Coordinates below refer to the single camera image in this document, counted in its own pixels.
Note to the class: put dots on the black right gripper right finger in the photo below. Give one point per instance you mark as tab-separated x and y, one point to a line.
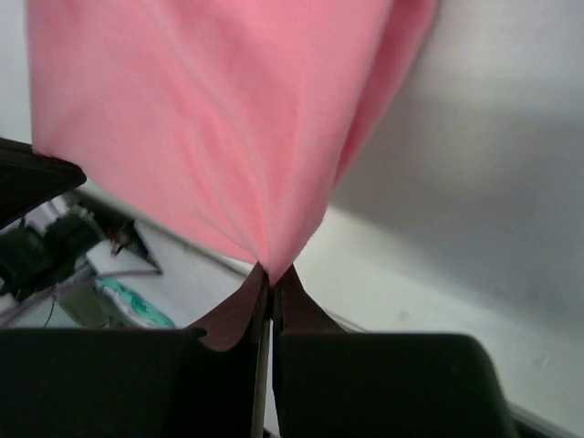
329	382

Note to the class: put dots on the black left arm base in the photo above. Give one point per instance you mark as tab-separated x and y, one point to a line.
68	262

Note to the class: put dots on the pink t-shirt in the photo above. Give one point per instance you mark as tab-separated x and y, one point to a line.
228	122

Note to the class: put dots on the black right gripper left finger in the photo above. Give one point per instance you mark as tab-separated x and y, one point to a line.
204	380

